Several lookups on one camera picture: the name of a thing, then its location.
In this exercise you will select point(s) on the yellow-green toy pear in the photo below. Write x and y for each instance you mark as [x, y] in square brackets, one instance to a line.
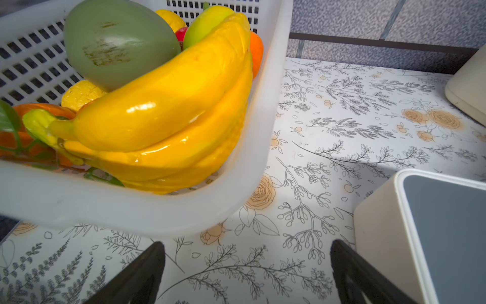
[204, 24]

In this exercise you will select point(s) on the green toy mango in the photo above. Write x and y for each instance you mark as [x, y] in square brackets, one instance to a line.
[111, 43]

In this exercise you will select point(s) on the dark brown lid tissue box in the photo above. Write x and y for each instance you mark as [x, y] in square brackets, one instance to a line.
[466, 89]

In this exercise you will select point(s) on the yellow toy banana bunch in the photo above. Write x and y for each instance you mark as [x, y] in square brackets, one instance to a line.
[169, 129]

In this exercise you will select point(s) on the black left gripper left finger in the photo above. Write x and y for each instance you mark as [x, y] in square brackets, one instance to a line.
[139, 282]

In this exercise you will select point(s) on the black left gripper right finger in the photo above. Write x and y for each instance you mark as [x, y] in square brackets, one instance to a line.
[357, 281]

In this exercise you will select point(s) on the grey lid tissue box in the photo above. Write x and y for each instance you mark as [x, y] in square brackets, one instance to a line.
[425, 232]

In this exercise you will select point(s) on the orange toy fruit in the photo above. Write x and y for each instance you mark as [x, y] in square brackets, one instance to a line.
[257, 50]

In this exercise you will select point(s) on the yellow toy lemon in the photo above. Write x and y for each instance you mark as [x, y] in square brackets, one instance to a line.
[172, 19]

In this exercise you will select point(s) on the white plastic fruit basket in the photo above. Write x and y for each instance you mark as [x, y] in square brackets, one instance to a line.
[59, 200]

